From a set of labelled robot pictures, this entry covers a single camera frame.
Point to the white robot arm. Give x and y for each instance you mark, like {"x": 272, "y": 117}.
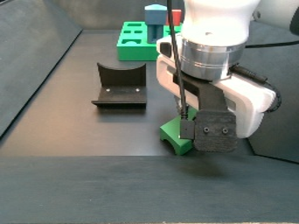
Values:
{"x": 212, "y": 42}

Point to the black curved fixture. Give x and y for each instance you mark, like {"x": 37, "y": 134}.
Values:
{"x": 122, "y": 87}

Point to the blue pentagon peg block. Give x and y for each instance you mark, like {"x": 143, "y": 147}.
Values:
{"x": 155, "y": 13}

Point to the red rounded block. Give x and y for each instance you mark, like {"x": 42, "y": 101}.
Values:
{"x": 177, "y": 17}

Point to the green shape sorter board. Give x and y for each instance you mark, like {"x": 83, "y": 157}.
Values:
{"x": 131, "y": 46}

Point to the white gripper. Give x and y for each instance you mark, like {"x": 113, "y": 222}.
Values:
{"x": 249, "y": 99}

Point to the green arch block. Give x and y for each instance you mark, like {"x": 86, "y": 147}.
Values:
{"x": 170, "y": 134}

